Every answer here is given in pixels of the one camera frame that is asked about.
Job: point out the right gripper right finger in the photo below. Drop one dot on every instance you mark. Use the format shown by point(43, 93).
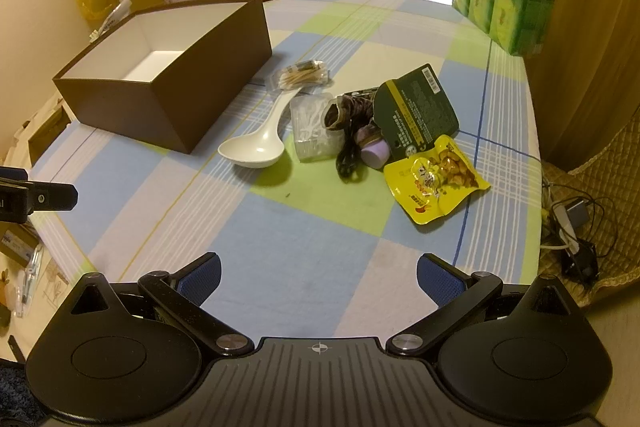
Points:
point(460, 299)

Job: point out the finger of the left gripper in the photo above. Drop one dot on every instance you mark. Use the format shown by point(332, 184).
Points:
point(48, 196)

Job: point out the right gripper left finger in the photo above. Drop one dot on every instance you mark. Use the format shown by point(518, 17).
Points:
point(180, 296)

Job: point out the yellow snack packet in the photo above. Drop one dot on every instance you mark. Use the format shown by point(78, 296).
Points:
point(432, 184)

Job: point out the white plastic soup spoon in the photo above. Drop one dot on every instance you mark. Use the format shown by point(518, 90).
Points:
point(261, 148)

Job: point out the dark green snack pouch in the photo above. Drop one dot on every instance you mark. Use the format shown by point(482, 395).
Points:
point(413, 111)

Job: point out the clear floss pick bag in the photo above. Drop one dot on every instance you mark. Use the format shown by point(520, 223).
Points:
point(312, 141)

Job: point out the brown hair scrunchie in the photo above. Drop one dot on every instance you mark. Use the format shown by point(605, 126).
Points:
point(334, 120)

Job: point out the cotton swab packet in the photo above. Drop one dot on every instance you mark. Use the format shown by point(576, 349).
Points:
point(300, 75)

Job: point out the tiger stripe hair claw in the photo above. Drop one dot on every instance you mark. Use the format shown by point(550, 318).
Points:
point(356, 103)

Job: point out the checkered tablecloth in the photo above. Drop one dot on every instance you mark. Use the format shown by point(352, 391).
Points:
point(303, 253)

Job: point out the brown cardboard storage box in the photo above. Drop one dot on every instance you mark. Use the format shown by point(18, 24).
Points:
point(164, 75)

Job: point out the quilted beige cushion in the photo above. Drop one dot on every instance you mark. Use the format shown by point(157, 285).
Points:
point(611, 178)

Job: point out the power strip with cables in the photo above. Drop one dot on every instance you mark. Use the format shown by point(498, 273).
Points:
point(584, 230)

